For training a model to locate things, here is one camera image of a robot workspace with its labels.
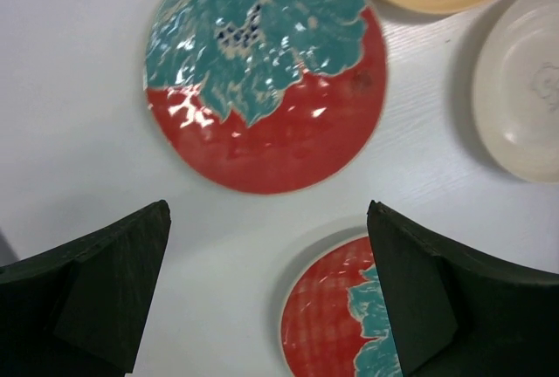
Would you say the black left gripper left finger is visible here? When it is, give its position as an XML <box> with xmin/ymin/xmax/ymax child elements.
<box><xmin>1</xmin><ymin>200</ymin><xmax>171</xmax><ymax>376</ymax></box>

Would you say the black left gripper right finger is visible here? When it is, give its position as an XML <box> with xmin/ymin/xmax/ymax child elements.
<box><xmin>367</xmin><ymin>202</ymin><xmax>558</xmax><ymax>376</ymax></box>

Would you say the cream plate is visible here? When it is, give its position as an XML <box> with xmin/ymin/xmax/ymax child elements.
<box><xmin>472</xmin><ymin>0</ymin><xmax>558</xmax><ymax>183</ymax></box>

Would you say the red teal floral plate lower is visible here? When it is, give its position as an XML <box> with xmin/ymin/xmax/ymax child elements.
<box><xmin>279</xmin><ymin>235</ymin><xmax>403</xmax><ymax>376</ymax></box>

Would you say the red teal floral plate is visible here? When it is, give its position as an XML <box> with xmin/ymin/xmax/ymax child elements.
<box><xmin>279</xmin><ymin>235</ymin><xmax>403</xmax><ymax>376</ymax></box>
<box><xmin>143</xmin><ymin>0</ymin><xmax>388</xmax><ymax>195</ymax></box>

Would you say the red teal floral plate upper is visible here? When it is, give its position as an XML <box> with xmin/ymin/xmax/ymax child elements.
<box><xmin>143</xmin><ymin>0</ymin><xmax>388</xmax><ymax>195</ymax></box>

